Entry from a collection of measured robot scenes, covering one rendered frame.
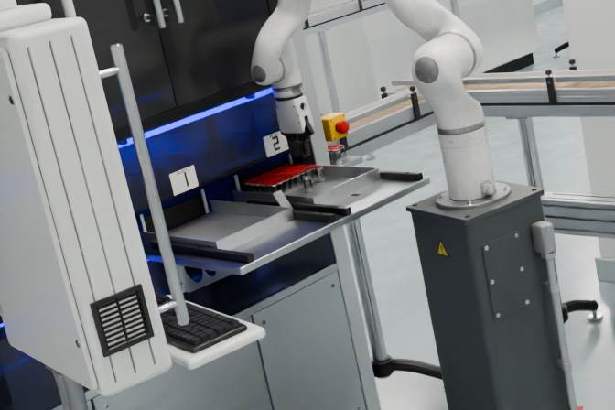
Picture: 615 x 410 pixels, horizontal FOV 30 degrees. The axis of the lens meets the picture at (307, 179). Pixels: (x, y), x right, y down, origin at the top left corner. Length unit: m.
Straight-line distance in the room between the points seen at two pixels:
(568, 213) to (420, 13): 1.23
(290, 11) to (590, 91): 1.07
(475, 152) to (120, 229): 0.98
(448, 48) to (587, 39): 1.63
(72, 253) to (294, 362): 1.28
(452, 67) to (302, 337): 1.05
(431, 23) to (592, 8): 1.51
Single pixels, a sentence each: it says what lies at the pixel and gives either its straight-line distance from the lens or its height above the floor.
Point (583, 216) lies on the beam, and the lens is 3.85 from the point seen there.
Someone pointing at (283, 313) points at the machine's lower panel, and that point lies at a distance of 3.36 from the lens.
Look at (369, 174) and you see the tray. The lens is 3.18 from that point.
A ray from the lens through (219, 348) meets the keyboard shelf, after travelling 2.48.
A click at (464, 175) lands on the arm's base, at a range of 2.89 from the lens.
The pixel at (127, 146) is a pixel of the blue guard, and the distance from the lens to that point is 2.98.
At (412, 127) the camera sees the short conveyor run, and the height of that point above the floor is 0.86.
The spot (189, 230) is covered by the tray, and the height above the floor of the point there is 0.88.
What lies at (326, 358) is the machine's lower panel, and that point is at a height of 0.34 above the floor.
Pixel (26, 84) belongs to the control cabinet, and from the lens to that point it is 2.22.
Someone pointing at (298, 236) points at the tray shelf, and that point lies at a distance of 2.85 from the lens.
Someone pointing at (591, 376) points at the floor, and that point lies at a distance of 3.90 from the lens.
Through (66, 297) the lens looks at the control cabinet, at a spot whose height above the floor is 1.03.
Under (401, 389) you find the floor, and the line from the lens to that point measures 4.01.
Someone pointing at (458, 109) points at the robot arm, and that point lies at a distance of 2.84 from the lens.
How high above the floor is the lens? 1.70
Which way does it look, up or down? 14 degrees down
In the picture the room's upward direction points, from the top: 12 degrees counter-clockwise
